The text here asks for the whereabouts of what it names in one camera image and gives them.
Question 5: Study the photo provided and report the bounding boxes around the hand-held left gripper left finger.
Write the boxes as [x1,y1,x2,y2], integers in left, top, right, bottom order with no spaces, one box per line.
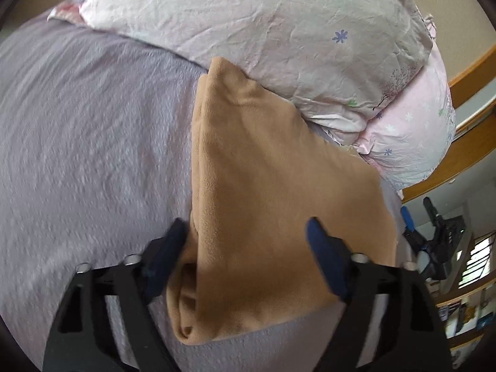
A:
[42,217,187,372]

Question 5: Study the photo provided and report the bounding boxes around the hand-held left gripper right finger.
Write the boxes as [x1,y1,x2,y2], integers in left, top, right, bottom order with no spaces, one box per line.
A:
[306,217,454,372]

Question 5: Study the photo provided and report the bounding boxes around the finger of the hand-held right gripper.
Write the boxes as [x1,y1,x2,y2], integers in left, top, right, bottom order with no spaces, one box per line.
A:
[400,206,416,237]

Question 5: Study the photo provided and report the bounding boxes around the tan garment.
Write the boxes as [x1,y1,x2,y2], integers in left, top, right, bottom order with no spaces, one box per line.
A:
[166,56,399,346]

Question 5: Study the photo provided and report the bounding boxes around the window with grille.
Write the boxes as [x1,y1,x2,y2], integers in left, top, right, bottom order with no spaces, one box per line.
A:
[457,232,496,289]

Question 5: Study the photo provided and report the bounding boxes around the wooden shelf with items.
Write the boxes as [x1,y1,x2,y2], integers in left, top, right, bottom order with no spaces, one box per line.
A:
[428,275,496,370]

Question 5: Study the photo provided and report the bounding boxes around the pink floral pillow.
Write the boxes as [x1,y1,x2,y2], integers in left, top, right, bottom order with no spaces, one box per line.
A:
[358,15,457,191]

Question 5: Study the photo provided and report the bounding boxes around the lavender bed sheet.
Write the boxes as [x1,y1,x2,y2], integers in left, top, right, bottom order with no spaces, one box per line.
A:
[0,17,411,372]

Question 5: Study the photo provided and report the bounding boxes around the white floral pillow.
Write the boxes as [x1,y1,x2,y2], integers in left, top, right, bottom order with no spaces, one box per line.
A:
[79,0,434,134]

